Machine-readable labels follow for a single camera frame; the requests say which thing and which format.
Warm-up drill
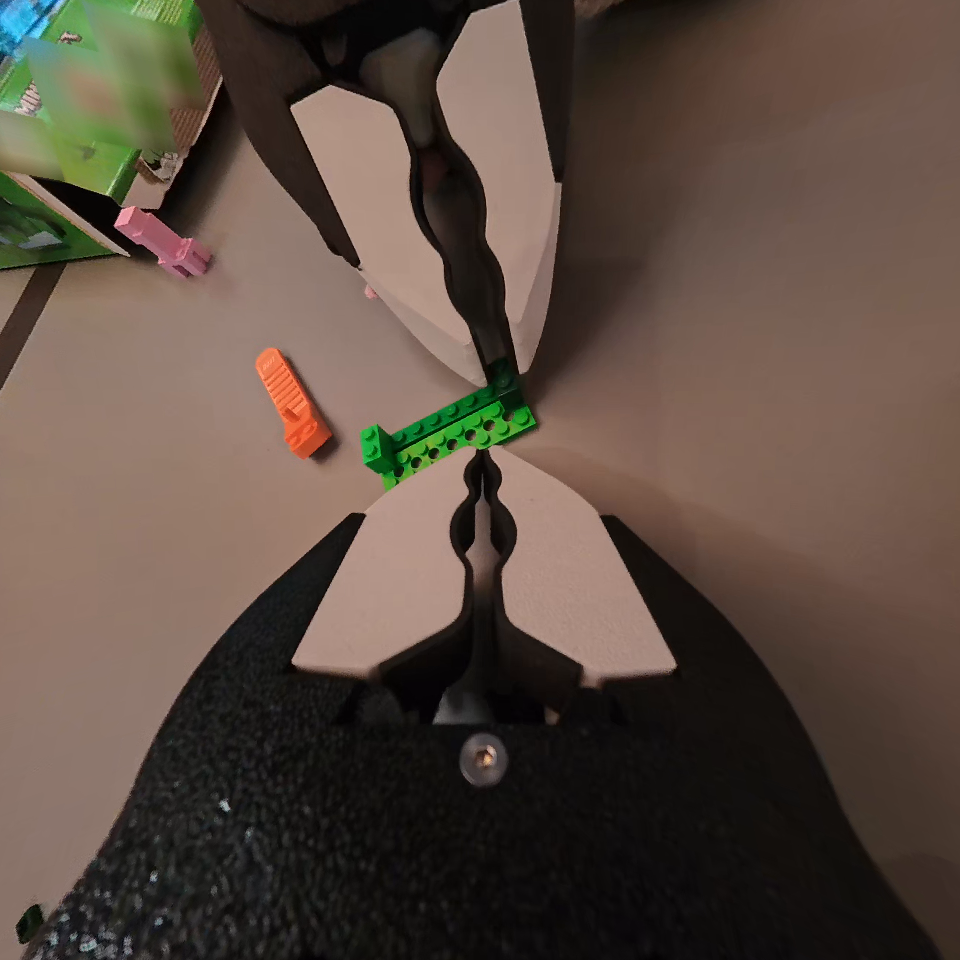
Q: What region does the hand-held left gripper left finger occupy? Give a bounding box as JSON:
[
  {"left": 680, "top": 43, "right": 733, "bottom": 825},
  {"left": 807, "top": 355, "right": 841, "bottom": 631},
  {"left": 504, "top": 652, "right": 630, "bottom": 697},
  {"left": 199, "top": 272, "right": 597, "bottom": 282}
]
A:
[{"left": 291, "top": 447, "right": 490, "bottom": 712}]

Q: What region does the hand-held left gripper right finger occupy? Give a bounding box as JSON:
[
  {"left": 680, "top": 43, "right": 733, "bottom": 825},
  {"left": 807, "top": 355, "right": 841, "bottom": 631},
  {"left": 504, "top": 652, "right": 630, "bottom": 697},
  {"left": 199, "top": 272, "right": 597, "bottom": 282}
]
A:
[{"left": 483, "top": 446, "right": 680, "bottom": 714}]

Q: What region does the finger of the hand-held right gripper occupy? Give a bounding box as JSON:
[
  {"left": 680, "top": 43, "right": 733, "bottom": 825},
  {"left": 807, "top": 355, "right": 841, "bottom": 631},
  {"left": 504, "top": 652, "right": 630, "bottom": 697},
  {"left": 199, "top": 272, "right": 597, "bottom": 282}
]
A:
[
  {"left": 289, "top": 82, "right": 519, "bottom": 385},
  {"left": 435, "top": 0, "right": 564, "bottom": 376}
]

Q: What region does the bright green lego assembly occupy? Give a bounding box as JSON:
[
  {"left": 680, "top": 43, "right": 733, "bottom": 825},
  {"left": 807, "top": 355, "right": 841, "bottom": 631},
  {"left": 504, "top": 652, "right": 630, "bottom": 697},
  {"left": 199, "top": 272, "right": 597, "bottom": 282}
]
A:
[{"left": 360, "top": 390, "right": 539, "bottom": 492}]

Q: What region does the dark green lego brick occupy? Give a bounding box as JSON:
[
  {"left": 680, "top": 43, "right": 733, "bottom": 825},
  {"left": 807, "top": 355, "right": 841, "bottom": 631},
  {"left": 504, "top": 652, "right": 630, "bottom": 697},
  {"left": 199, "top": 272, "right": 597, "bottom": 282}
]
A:
[{"left": 486, "top": 358, "right": 525, "bottom": 410}]

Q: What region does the green lego set box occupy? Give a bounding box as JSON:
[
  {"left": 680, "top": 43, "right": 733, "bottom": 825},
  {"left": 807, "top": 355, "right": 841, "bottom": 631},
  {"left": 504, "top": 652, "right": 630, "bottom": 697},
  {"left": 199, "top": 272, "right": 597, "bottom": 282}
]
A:
[{"left": 0, "top": 0, "right": 226, "bottom": 271}]

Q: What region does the orange brick separator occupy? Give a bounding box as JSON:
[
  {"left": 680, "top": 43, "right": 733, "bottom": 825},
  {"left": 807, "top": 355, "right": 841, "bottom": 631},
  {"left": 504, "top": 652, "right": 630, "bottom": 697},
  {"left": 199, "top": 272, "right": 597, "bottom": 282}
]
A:
[{"left": 255, "top": 347, "right": 333, "bottom": 460}]

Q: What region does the dark tape strip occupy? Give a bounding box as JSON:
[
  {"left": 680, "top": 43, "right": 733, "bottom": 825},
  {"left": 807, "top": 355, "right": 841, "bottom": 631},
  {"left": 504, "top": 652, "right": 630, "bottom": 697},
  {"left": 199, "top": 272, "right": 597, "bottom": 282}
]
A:
[{"left": 0, "top": 262, "right": 67, "bottom": 391}]

